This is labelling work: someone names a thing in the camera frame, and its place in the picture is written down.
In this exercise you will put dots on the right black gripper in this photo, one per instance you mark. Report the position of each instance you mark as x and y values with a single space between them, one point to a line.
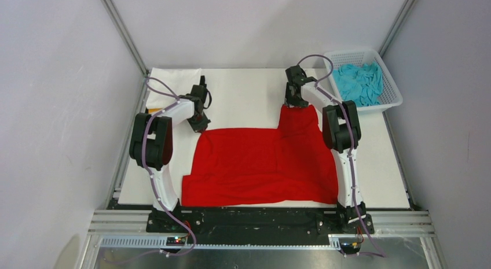
289 101

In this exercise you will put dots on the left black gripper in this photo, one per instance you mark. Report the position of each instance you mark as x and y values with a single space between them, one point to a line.
200 127

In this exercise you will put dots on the red t shirt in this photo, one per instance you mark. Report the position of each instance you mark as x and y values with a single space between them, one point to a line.
237 166

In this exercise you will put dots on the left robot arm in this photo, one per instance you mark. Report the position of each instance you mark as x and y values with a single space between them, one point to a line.
151 144

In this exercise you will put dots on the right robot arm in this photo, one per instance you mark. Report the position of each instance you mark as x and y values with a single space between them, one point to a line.
341 134

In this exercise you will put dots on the white folded t shirt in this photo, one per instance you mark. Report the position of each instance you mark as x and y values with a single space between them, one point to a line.
179 81

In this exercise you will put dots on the yellow folded t shirt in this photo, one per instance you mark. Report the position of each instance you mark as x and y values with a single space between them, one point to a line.
152 111

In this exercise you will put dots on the white plastic basket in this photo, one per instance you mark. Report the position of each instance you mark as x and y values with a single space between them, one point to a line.
390 96

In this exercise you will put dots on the blue t shirt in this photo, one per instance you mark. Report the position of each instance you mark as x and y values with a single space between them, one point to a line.
362 85

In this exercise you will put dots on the left controller board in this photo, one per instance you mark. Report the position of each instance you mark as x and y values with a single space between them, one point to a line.
176 241

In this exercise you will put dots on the controller board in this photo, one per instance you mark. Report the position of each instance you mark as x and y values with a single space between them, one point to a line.
350 248
176 241

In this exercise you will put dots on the right controller board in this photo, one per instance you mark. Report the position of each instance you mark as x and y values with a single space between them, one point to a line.
350 248

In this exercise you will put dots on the left corner aluminium post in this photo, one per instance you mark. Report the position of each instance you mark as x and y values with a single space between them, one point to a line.
125 35

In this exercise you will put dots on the corner aluminium post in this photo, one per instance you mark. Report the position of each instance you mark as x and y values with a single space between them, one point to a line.
125 35
397 25

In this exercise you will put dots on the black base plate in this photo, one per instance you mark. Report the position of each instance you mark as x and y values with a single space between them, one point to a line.
253 226

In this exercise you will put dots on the right corner aluminium post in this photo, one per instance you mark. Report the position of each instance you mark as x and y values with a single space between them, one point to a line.
397 25

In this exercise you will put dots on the aluminium frame rail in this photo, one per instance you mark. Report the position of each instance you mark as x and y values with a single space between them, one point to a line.
127 228

